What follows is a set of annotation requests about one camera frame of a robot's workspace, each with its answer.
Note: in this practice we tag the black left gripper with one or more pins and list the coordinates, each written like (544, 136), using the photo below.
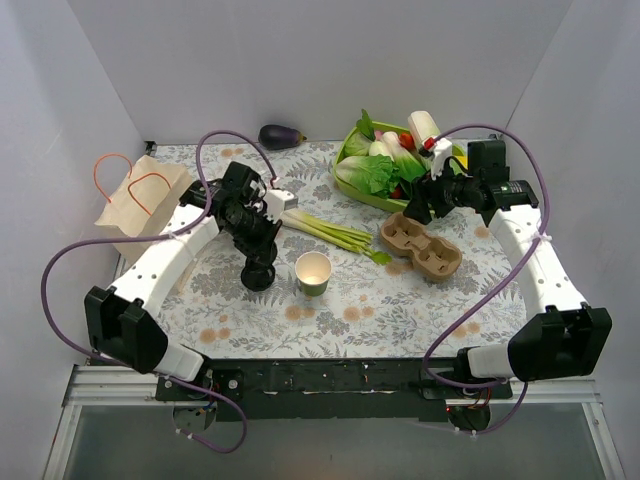
(261, 251)

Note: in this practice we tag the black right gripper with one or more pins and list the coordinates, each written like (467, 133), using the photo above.
(431, 189)

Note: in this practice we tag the black plastic cup lid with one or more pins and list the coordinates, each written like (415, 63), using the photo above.
(257, 279)

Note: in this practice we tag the green paper coffee cup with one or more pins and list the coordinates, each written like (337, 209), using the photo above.
(313, 270)

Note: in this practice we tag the brown pulp cup carrier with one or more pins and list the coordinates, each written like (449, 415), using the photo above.
(434, 257)

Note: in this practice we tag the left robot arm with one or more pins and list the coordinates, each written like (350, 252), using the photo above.
(121, 319)

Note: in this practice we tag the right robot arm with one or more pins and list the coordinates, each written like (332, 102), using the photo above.
(564, 336)

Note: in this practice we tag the green vegetable tray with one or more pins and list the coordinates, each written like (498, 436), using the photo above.
(357, 143)

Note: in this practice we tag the bok choy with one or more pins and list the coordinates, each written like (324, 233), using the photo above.
(409, 168)

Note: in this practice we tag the green leafy lettuce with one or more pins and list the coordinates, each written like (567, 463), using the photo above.
(371, 175)

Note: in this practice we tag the green onion bunch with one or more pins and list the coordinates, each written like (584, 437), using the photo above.
(347, 238)

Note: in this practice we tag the yellow pepper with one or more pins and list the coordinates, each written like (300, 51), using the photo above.
(463, 161)

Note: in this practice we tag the long napa cabbage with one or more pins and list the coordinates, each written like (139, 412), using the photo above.
(423, 130)

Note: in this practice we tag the floral table mat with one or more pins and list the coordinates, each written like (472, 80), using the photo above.
(367, 310)

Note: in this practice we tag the purple eggplant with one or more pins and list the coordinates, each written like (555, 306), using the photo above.
(276, 137)

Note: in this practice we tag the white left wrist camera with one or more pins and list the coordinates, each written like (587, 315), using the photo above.
(277, 201)

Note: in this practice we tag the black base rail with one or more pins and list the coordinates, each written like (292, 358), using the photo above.
(330, 388)

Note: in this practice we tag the aluminium frame rail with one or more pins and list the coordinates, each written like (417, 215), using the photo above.
(109, 386)

